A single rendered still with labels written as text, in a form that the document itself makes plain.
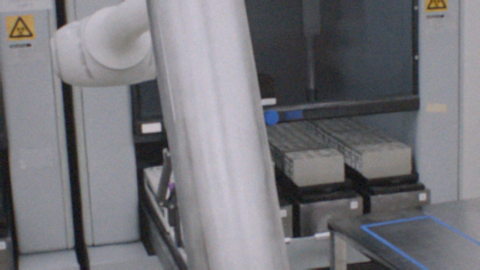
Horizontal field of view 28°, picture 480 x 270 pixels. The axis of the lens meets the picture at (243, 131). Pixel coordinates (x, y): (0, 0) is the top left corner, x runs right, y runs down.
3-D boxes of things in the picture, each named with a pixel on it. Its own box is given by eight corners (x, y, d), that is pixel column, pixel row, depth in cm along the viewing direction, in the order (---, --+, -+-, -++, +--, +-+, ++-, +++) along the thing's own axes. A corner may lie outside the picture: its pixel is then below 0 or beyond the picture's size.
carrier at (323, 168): (342, 179, 208) (341, 152, 206) (345, 182, 206) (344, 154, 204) (290, 185, 205) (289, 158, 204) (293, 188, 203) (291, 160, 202)
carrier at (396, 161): (408, 172, 211) (408, 146, 210) (411, 175, 209) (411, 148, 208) (358, 178, 209) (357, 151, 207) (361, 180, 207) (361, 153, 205)
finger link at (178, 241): (179, 208, 163) (175, 208, 163) (181, 247, 165) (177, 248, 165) (176, 203, 166) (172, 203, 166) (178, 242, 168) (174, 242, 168)
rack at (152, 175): (144, 196, 208) (143, 168, 207) (190, 191, 211) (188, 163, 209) (168, 238, 180) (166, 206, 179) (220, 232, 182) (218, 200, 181)
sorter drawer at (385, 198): (278, 155, 266) (278, 123, 264) (326, 150, 269) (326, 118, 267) (378, 236, 197) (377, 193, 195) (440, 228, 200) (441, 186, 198)
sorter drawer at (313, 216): (224, 161, 262) (223, 128, 260) (273, 156, 266) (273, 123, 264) (306, 245, 193) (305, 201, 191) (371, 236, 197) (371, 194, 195)
